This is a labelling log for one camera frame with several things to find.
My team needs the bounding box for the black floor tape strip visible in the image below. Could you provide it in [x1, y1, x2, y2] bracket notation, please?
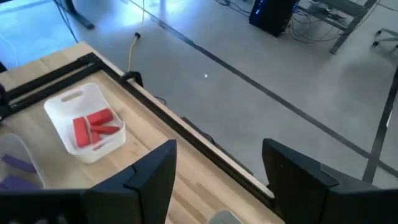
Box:
[361, 65, 398, 184]
[127, 0, 398, 180]

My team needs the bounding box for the black frame bracket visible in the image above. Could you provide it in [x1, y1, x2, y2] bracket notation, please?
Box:
[119, 70, 144, 88]

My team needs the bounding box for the black computer tower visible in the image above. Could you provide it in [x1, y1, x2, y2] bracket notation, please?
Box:
[248, 0, 300, 38]

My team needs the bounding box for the black desk leg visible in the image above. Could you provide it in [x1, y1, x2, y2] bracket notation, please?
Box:
[52, 0, 96, 31]

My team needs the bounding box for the white plastic bin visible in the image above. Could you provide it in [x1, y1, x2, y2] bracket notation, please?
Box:
[43, 82, 127, 165]

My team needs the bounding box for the black metal desk frame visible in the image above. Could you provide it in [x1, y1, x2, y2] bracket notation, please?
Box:
[306, 0, 379, 55]

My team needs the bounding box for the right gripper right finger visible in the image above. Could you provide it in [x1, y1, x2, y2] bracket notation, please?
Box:
[262, 138, 340, 224]

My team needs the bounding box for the purple block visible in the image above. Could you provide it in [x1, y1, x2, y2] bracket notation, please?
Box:
[1, 154, 37, 174]
[0, 174, 40, 191]

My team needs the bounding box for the clear plastic bin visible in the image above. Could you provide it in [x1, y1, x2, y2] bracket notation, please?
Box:
[0, 133, 46, 191]

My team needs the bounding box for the office chair wheel base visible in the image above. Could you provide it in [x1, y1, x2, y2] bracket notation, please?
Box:
[372, 27, 398, 50]

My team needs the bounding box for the yellow floor cable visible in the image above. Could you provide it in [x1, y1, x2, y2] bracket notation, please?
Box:
[126, 0, 146, 73]

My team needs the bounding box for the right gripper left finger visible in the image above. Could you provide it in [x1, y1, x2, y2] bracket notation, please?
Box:
[80, 139, 178, 224]

